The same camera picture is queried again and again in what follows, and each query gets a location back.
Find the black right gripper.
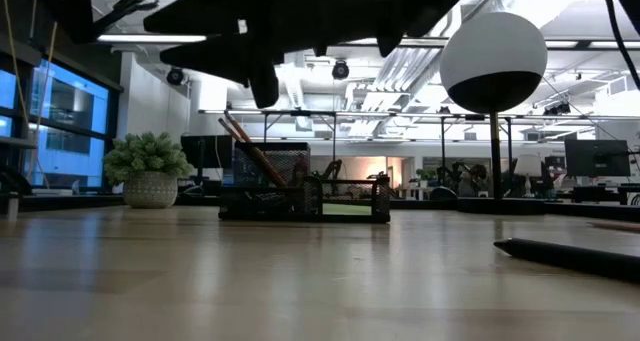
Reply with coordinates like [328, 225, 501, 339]
[143, 0, 401, 110]

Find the orange pencil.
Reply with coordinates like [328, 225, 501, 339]
[217, 117, 271, 182]
[223, 110, 290, 189]

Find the black mesh desk organizer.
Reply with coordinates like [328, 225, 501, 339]
[218, 140, 392, 224]

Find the green sticky note pad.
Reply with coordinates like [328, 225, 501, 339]
[322, 203, 374, 216]

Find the black pen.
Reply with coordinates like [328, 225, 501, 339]
[493, 237, 640, 285]

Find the thin wooden stick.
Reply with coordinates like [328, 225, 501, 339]
[588, 221, 640, 234]

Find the black ceiling spotlight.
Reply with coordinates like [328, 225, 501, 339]
[331, 59, 351, 81]
[165, 66, 187, 87]

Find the long ceiling light strip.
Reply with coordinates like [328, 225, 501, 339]
[97, 34, 208, 44]
[544, 39, 640, 51]

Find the dark monitor on stand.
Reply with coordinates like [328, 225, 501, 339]
[179, 134, 234, 185]

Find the large blue window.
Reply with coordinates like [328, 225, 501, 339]
[0, 58, 124, 192]

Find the green potted succulent plant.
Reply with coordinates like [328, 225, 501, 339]
[102, 130, 195, 210]

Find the white globe table lamp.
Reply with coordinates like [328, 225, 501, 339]
[438, 11, 549, 216]

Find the wide dark monitor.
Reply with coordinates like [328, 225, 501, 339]
[564, 139, 632, 178]

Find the orange hanging cable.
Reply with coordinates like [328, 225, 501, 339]
[2, 0, 59, 197]

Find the black aluminium table frame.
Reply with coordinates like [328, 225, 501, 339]
[0, 193, 640, 223]

